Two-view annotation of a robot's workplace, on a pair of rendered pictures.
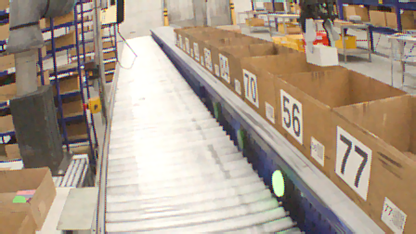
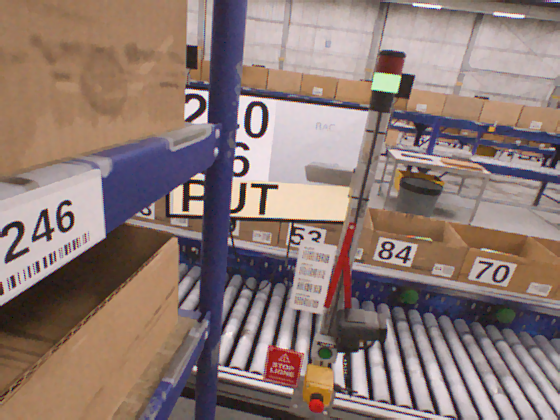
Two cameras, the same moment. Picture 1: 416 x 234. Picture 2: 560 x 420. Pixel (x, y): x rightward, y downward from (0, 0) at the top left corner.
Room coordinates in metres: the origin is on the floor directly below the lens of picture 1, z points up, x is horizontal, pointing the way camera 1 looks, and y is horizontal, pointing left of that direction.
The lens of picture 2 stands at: (2.01, 1.23, 1.58)
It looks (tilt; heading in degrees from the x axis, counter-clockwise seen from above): 22 degrees down; 285
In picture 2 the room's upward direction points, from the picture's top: 8 degrees clockwise
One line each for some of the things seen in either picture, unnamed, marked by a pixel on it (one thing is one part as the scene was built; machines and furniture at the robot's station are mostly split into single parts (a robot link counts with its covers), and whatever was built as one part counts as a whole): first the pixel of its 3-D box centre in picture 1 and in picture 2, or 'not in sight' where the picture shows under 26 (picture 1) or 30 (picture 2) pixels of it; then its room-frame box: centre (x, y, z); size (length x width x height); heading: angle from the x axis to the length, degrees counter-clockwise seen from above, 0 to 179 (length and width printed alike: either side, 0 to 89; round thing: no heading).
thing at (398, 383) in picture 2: (161, 132); (391, 349); (1.80, 0.21, 0.72); 0.52 x 0.05 x 0.05; 99
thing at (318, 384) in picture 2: (93, 107); (331, 390); (1.98, 0.58, 0.84); 0.15 x 0.09 x 0.07; 9
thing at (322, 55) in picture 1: (321, 55); not in sight; (1.00, -0.31, 1.14); 0.10 x 0.06 x 0.05; 9
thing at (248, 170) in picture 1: (177, 186); (559, 385); (1.22, 0.12, 0.72); 0.52 x 0.05 x 0.05; 99
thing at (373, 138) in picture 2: (97, 53); (337, 292); (2.03, 0.52, 1.11); 0.12 x 0.05 x 0.88; 9
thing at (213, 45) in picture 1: (239, 56); (325, 226); (2.17, -0.19, 0.97); 0.39 x 0.29 x 0.17; 9
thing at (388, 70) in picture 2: not in sight; (387, 74); (2.03, 0.52, 1.62); 0.05 x 0.05 x 0.06
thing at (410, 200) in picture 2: not in sight; (414, 206); (1.41, -2.98, 0.32); 0.50 x 0.50 x 0.64
